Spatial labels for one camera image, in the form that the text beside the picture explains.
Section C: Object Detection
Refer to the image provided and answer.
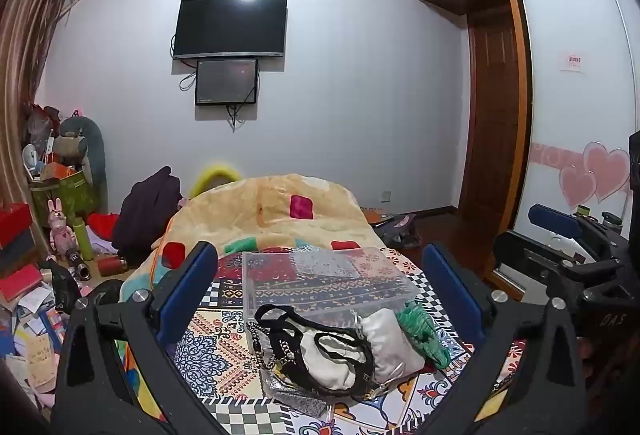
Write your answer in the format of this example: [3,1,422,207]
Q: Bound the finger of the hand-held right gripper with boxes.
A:
[492,230,598,302]
[528,204,623,243]

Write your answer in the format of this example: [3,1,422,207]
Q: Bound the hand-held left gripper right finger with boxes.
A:
[422,242,590,435]

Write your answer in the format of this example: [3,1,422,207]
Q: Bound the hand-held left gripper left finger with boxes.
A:
[50,241,221,435]

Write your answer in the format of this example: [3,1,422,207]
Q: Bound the green knitted cloth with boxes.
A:
[396,301,453,369]

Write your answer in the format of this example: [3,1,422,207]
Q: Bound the white cloth pouch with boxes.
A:
[357,308,427,384]

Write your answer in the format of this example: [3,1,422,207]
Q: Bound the clear plastic storage box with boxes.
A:
[242,246,419,322]

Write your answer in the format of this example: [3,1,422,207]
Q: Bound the black and white chain bag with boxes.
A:
[246,304,377,403]

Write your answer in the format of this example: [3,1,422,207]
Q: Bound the red thermos bottle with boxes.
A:
[97,255,129,277]

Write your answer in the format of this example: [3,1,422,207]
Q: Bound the purple slippers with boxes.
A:
[375,214,422,249]

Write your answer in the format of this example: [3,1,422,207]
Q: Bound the colourful patterned bed sheet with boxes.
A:
[114,245,528,435]

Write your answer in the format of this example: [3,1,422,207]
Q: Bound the dark clothing pile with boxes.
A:
[111,166,183,267]

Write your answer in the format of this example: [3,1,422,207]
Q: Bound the red cushion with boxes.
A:
[86,211,122,239]

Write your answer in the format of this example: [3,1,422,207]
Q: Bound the green cylinder bottle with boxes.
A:
[72,221,96,262]

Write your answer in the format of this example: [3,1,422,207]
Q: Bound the white heart-decorated sliding door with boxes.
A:
[506,0,640,238]

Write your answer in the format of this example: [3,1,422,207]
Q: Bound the yellow fleece blanket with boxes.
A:
[120,174,385,316]

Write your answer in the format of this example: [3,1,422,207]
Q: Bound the brown wooden door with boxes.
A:
[457,0,532,238]

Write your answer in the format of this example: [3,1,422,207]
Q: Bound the pink rabbit figure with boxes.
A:
[47,197,77,262]

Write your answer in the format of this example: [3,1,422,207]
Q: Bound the green storage box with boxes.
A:
[30,169,99,217]

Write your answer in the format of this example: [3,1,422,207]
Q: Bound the white paper notice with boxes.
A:
[559,50,588,73]

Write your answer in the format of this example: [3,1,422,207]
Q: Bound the silver glitter pouch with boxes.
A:
[262,364,334,420]

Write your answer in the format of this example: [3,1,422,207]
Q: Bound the pile of papers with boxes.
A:
[0,282,68,411]

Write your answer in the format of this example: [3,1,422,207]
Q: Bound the grey plush toy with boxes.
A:
[52,114,108,212]

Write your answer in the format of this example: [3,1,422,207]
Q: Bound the red box stack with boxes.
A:
[0,202,43,303]

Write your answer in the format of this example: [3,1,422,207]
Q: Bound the small black monitor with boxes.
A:
[194,58,260,107]

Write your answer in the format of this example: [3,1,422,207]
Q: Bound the striped brown curtain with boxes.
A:
[0,0,81,221]

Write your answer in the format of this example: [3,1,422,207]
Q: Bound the yellow plush ring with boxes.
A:
[188,160,244,199]

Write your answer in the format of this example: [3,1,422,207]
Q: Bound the black monitor cable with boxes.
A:
[226,102,247,132]

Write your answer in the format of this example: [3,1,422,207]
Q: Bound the black wall television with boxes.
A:
[172,0,289,61]

